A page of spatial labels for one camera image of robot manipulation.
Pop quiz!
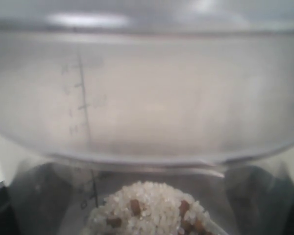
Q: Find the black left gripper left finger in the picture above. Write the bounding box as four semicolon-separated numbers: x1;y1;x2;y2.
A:
0;182;17;235

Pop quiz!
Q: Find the clear plastic bottle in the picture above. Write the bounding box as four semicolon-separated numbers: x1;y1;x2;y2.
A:
0;0;294;235

